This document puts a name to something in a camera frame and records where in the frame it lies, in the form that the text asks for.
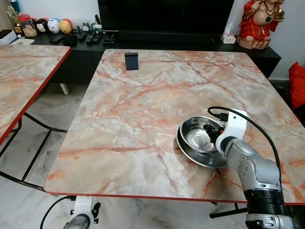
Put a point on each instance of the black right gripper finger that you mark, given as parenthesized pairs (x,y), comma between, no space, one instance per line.
(209,129)

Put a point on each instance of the stainless steel bowl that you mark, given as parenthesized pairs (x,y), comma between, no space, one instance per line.
(198,143)

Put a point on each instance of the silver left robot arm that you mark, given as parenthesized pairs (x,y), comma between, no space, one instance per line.
(78,223)

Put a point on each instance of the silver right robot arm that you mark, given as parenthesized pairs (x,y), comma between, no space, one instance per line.
(252,176)

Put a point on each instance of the red cushion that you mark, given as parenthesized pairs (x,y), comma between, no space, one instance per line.
(298,86)

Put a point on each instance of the white tissue box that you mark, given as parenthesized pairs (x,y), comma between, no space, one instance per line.
(228,37)

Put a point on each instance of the black phone stand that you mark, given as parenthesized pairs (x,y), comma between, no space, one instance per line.
(131,61)

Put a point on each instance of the red Buddha statue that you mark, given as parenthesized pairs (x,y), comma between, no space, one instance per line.
(259,26)

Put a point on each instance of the black television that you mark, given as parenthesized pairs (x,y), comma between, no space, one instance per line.
(167,14)

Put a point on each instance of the black remote control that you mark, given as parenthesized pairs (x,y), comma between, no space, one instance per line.
(94,38)

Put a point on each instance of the green white cup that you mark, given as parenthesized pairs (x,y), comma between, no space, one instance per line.
(97,24)

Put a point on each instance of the small grey figure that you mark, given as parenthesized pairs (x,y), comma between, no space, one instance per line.
(85,27)

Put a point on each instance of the orange egg toy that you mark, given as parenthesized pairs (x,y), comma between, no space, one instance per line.
(66,26)

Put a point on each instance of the white egg toy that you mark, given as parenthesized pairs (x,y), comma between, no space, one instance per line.
(54,26)

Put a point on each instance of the black white mouse toy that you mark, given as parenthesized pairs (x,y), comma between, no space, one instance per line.
(42,26)

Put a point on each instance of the jar with red lid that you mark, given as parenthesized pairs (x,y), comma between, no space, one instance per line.
(27,27)

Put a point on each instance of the golden trophy figure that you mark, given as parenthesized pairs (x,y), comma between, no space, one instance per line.
(14,19)

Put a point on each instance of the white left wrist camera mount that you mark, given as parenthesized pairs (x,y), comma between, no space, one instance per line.
(82,206)

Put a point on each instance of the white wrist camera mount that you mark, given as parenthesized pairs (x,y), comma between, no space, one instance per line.
(233,125)
(82,206)

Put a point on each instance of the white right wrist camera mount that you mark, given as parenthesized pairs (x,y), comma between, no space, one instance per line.
(233,125)

